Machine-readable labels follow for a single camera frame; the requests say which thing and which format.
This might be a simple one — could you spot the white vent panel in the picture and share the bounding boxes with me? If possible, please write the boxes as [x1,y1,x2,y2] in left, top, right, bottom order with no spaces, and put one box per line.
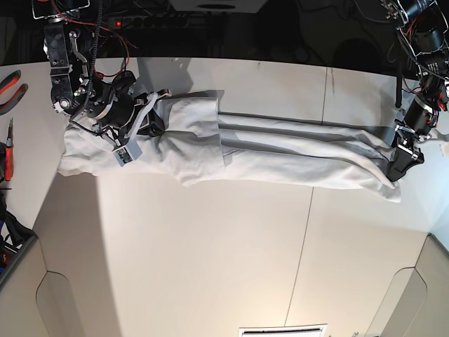
[239,324,327,337]

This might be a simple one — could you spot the dark bag at edge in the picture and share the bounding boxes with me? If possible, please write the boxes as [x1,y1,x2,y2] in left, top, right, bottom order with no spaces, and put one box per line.
[1,188,38,284]

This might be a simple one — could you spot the red handled screwdriver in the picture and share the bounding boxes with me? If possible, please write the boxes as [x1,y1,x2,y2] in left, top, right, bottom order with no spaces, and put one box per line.
[4,118,14,181]

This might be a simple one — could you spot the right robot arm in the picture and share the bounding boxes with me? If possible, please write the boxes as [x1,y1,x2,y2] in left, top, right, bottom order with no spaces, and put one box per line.
[44,15,424,199]

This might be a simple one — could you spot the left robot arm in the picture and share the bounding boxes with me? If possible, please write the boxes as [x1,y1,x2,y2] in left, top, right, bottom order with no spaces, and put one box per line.
[381,1,448,139]

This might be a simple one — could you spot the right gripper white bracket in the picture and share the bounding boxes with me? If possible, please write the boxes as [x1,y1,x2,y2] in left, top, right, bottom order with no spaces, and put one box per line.
[101,89,172,147]

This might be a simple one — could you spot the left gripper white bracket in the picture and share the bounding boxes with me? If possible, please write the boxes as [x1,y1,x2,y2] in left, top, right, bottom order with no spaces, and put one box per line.
[386,119,448,182]

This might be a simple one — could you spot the white cable on floor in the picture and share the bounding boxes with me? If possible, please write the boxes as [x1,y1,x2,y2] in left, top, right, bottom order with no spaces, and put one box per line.
[350,0,401,64]

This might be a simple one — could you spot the red handled pliers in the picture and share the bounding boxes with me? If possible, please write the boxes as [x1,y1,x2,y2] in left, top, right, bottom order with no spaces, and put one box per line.
[0,69,29,117]

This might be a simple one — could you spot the white t-shirt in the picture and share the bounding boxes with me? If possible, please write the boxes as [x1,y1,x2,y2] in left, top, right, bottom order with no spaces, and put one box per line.
[58,95,401,202]

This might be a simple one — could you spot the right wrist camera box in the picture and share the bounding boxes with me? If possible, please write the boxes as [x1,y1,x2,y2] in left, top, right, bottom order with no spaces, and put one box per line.
[112,139,142,166]

